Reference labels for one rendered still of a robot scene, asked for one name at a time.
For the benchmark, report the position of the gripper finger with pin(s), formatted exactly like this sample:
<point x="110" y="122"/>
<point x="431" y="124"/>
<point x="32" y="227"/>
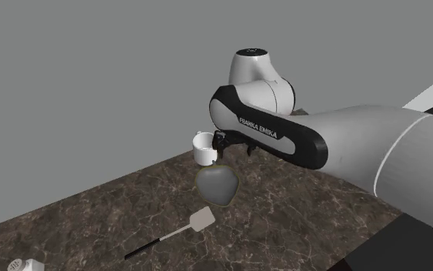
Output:
<point x="251" y="149"/>
<point x="220" y="153"/>

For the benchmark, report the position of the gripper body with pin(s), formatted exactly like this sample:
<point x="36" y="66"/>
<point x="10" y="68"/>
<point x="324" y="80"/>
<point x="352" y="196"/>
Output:
<point x="228" y="137"/>

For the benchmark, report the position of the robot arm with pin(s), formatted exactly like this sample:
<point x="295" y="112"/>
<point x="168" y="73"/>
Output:
<point x="355" y="142"/>

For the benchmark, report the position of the white cup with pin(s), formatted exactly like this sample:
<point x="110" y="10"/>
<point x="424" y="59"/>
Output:
<point x="202" y="154"/>

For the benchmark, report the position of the grey apple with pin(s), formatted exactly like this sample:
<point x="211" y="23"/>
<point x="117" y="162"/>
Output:
<point x="217" y="186"/>

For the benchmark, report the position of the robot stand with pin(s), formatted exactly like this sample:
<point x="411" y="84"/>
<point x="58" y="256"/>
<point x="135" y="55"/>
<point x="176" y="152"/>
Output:
<point x="383" y="252"/>

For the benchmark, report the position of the white salt shaker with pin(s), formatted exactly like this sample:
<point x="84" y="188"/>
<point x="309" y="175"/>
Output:
<point x="28" y="265"/>

